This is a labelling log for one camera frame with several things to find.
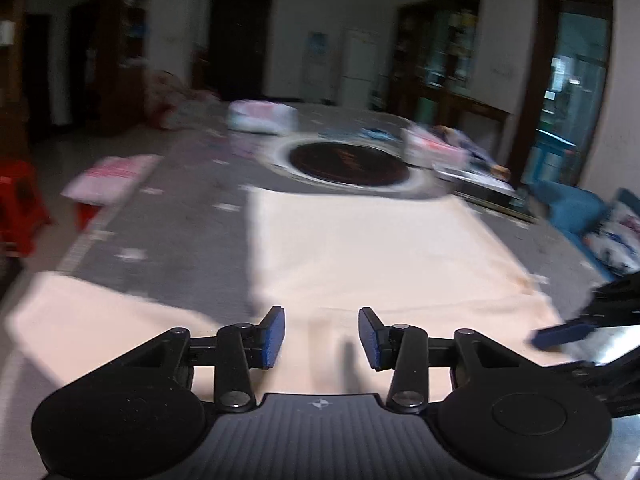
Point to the pink white tissue box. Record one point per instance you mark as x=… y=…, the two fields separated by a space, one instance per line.
x=432 y=147

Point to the tall wooden shelf cabinet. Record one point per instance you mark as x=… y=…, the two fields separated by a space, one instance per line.
x=125 y=60

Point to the black round induction cooktop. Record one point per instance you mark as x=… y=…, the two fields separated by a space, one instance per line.
x=345 y=162

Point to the dark wooden door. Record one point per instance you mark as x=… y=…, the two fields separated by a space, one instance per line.
x=240 y=45

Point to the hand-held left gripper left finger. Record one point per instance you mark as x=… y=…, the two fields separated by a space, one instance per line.
x=274 y=338

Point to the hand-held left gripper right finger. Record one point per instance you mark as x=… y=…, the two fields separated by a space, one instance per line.
x=369 y=340

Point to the cream fleece garment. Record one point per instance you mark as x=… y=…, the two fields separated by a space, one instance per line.
x=375 y=250

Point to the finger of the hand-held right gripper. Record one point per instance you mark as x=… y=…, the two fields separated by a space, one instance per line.
x=562 y=336
x=607 y=382

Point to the dark wooden wall cabinet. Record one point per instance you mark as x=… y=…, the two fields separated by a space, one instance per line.
x=450 y=60

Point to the white water dispenser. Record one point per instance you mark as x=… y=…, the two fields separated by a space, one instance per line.
x=314 y=77

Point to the wooden glass display cabinet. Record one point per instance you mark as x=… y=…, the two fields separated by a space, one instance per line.
x=12 y=85

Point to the white refrigerator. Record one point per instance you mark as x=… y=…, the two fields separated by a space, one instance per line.
x=361 y=67

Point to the grey denim bag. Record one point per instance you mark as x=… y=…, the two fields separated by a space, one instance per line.
x=477 y=150

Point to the pink checked pillow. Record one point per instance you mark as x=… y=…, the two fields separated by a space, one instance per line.
x=115 y=175

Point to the patterned cushion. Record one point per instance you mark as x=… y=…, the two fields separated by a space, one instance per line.
x=617 y=240

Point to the white pink soft tissue pack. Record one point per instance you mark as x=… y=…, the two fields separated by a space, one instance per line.
x=260 y=116

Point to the polka dot play tent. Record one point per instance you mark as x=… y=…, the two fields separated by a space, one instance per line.
x=175 y=102

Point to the tall red plastic stool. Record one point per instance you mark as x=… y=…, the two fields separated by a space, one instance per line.
x=20 y=200

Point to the blue chair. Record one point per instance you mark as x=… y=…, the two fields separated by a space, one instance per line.
x=570 y=210

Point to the teal wooden cabinet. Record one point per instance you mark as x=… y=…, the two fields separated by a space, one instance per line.
x=552 y=157

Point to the wooden framed glass door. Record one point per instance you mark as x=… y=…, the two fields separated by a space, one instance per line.
x=540 y=85

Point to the blue water bottle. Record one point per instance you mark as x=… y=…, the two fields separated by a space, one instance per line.
x=316 y=44

